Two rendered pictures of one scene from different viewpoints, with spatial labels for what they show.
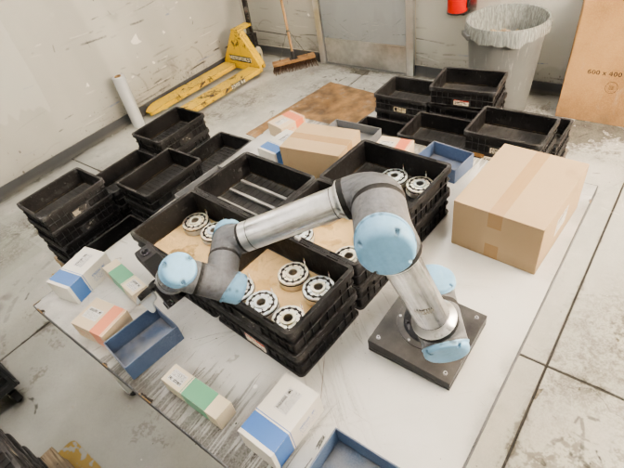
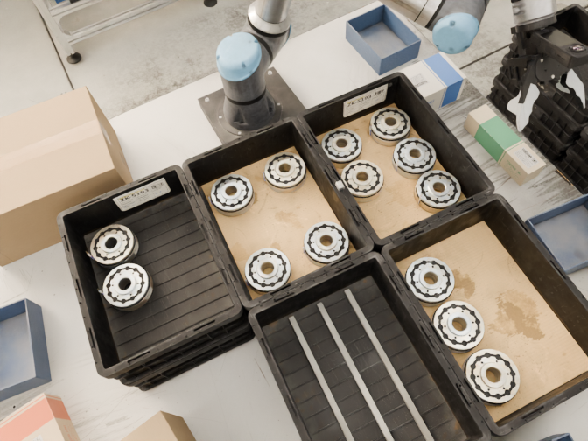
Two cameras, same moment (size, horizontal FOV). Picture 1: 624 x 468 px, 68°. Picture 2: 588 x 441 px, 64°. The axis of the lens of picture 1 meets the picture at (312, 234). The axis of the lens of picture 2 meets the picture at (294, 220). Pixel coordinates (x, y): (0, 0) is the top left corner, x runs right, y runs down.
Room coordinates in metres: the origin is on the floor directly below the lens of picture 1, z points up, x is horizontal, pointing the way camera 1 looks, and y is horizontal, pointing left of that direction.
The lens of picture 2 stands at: (1.65, 0.16, 1.83)
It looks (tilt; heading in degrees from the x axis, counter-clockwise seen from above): 63 degrees down; 203
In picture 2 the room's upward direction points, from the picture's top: 8 degrees counter-clockwise
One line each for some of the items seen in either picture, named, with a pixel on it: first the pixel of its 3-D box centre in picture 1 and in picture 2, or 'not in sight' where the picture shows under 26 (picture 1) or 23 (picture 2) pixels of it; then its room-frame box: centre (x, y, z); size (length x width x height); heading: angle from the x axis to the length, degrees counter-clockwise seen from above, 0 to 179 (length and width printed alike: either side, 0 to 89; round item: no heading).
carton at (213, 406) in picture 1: (198, 395); (502, 143); (0.76, 0.43, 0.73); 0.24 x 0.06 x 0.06; 46
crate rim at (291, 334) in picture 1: (274, 274); (389, 152); (1.00, 0.14, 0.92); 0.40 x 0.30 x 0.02; 42
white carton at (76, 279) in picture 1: (82, 274); not in sight; (1.38, 0.92, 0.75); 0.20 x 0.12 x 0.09; 146
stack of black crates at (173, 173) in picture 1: (172, 201); not in sight; (2.31, 0.78, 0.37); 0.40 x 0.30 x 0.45; 135
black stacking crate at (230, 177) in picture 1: (256, 195); (359, 376); (1.49, 0.18, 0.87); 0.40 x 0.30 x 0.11; 42
